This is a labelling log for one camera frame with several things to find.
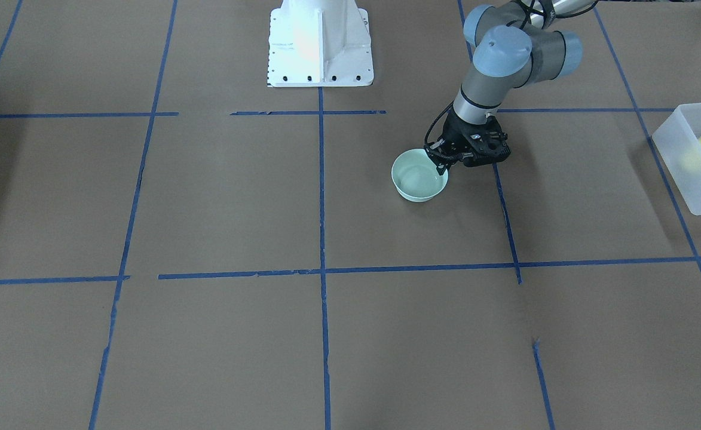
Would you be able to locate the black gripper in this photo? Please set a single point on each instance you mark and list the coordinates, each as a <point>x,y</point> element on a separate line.
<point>456,132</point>

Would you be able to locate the mint green bowl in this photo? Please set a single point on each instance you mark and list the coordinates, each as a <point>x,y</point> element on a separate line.
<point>416,177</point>

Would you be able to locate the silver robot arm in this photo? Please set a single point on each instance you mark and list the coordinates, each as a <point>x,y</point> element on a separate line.
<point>513,46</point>

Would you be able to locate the clear plastic storage box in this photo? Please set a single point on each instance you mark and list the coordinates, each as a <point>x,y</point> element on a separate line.
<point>678,142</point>

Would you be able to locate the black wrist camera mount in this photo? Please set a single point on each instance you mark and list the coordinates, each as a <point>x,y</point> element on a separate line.
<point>485,143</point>

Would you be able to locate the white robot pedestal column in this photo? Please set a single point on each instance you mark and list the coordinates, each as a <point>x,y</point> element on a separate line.
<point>319,44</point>

